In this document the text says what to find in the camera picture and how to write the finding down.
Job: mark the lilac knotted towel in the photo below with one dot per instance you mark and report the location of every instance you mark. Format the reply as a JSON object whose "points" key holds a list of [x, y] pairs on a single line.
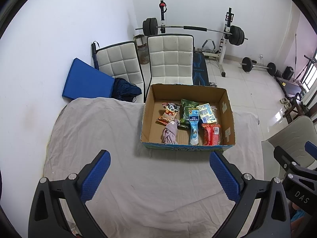
{"points": [[170, 132]]}

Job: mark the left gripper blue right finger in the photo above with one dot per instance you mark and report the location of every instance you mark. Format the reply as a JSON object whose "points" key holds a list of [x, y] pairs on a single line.
{"points": [[272, 218]]}

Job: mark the dark blue cloth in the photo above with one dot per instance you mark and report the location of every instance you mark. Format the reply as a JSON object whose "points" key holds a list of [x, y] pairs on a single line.
{"points": [[125, 91]]}

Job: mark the blue foam mat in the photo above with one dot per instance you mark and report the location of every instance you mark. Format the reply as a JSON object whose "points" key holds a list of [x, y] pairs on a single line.
{"points": [[84, 81]]}

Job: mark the wooden side table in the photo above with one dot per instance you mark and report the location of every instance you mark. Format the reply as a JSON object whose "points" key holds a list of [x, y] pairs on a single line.
{"points": [[294, 108]]}

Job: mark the white barbell rack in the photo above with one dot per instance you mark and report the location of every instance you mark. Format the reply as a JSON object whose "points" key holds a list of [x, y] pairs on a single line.
{"points": [[218, 56]]}

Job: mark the cardboard box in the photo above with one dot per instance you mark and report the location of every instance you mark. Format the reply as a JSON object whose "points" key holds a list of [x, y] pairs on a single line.
{"points": [[151, 131]]}

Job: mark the large barbell on rack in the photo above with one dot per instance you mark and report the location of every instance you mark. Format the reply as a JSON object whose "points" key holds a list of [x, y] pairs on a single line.
{"points": [[235, 35]]}

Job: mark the black speaker box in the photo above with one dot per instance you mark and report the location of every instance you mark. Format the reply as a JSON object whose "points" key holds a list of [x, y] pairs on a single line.
{"points": [[288, 73]]}

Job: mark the left white quilted chair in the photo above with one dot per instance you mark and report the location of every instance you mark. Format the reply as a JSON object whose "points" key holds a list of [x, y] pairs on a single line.
{"points": [[120, 60]]}

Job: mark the brown wooden stool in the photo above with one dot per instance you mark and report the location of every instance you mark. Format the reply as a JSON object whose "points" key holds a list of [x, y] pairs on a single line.
{"points": [[142, 48]]}

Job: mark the light blue snack pouch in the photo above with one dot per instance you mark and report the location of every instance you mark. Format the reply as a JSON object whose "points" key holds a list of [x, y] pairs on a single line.
{"points": [[194, 120]]}

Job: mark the right white quilted chair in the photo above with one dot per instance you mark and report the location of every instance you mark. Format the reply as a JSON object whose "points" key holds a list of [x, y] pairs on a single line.
{"points": [[171, 59]]}

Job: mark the white plastic chair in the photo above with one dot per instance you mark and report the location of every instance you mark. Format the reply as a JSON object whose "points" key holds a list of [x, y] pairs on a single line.
{"points": [[292, 139]]}

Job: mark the green snack bag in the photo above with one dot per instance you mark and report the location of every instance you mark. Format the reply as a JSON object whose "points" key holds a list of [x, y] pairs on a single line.
{"points": [[186, 106]]}

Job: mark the beige bed sheet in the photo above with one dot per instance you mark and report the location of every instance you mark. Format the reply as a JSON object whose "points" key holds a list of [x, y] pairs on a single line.
{"points": [[145, 192]]}

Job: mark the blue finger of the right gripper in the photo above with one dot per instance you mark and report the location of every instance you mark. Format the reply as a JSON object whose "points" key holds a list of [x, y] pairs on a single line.
{"points": [[283, 158], [311, 149]]}

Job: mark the yellow blue tissue pack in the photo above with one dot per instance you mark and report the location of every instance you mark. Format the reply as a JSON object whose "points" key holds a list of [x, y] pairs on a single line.
{"points": [[206, 114]]}

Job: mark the red snack bag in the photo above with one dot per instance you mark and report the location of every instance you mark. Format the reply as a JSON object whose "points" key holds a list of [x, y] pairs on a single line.
{"points": [[211, 134]]}

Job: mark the small barbell on floor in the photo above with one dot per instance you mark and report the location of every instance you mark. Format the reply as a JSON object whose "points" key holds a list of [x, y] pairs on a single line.
{"points": [[248, 65]]}

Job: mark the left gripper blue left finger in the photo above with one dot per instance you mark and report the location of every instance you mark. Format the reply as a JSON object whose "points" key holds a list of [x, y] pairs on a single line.
{"points": [[47, 218]]}

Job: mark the orange panda snack bag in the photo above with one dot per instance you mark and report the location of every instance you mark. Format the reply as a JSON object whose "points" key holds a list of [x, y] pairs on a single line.
{"points": [[170, 113]]}

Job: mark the white quilted chair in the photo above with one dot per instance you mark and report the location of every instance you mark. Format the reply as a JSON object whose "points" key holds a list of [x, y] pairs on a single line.
{"points": [[120, 60], [171, 59]]}

